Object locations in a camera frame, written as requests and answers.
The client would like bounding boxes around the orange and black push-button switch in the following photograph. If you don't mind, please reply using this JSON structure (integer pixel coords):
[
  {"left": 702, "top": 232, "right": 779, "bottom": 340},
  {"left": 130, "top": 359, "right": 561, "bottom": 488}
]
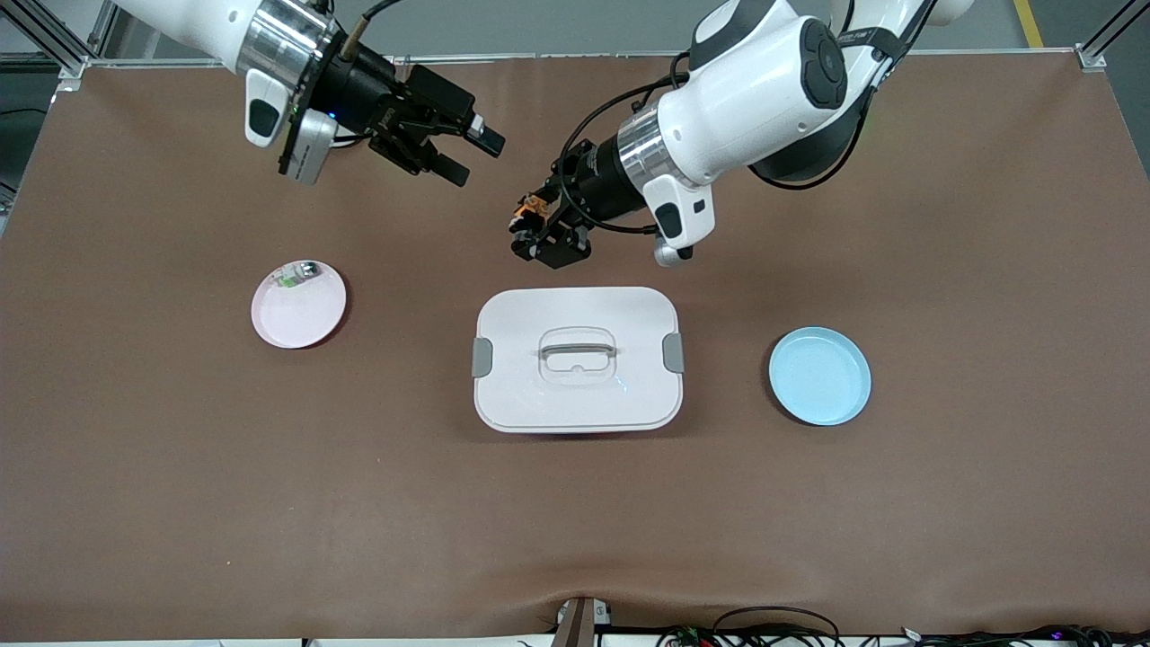
[{"left": 509, "top": 191, "right": 551, "bottom": 244}]

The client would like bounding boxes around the pink round plate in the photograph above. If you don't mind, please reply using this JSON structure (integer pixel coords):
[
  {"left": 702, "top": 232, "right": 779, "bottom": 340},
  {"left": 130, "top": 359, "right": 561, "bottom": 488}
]
[{"left": 251, "top": 260, "right": 348, "bottom": 350}]

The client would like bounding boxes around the brown table cover mat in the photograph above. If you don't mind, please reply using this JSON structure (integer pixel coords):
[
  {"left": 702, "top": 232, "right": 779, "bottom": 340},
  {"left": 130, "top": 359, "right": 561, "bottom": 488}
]
[{"left": 0, "top": 56, "right": 1150, "bottom": 641}]

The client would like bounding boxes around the light blue round plate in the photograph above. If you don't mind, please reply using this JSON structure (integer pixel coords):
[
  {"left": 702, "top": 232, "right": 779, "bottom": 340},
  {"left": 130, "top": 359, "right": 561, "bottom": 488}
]
[{"left": 768, "top": 326, "right": 872, "bottom": 427}]

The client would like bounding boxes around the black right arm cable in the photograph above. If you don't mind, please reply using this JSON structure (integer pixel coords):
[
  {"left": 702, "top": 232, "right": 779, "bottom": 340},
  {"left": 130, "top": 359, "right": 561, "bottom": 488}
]
[{"left": 337, "top": 0, "right": 405, "bottom": 55}]

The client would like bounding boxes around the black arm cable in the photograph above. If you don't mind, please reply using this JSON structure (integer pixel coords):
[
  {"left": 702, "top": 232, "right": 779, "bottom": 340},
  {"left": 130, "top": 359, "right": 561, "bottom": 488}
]
[
  {"left": 337, "top": 0, "right": 405, "bottom": 55},
  {"left": 557, "top": 49, "right": 694, "bottom": 236}
]

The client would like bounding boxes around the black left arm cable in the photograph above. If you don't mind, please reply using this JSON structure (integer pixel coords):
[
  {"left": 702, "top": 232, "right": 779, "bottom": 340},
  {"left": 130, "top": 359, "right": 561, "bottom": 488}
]
[{"left": 557, "top": 49, "right": 694, "bottom": 236}]

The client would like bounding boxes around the aluminium table edge rail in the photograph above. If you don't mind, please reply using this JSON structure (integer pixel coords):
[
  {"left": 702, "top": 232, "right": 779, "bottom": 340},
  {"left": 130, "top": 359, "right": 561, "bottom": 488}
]
[{"left": 85, "top": 47, "right": 1108, "bottom": 71}]

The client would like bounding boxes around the white lidded container with handle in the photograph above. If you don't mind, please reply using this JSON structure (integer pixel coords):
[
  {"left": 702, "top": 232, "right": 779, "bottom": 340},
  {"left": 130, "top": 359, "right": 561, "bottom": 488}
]
[{"left": 472, "top": 287, "right": 686, "bottom": 435}]

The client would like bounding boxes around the aluminium frame post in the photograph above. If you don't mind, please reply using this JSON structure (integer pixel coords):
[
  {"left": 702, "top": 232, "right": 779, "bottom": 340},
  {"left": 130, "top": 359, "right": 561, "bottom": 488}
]
[
  {"left": 1074, "top": 0, "right": 1150, "bottom": 73},
  {"left": 0, "top": 0, "right": 127, "bottom": 93}
]

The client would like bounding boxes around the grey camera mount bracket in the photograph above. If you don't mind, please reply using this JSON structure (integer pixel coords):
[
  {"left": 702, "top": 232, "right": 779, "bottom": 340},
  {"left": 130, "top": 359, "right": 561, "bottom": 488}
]
[{"left": 550, "top": 596, "right": 614, "bottom": 647}]

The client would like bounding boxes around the black looped cable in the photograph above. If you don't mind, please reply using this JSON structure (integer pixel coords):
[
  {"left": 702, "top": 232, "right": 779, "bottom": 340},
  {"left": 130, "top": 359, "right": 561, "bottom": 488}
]
[{"left": 712, "top": 606, "right": 843, "bottom": 647}]

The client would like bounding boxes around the black cable bundle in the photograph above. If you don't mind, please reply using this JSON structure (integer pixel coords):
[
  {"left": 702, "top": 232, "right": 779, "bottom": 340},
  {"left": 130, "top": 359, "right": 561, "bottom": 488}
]
[{"left": 898, "top": 624, "right": 1150, "bottom": 647}]

